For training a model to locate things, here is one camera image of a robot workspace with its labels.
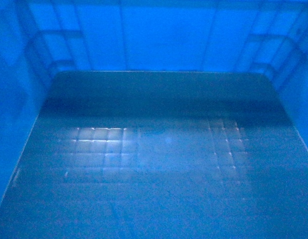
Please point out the blue plastic crate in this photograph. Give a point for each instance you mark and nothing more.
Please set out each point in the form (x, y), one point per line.
(153, 119)

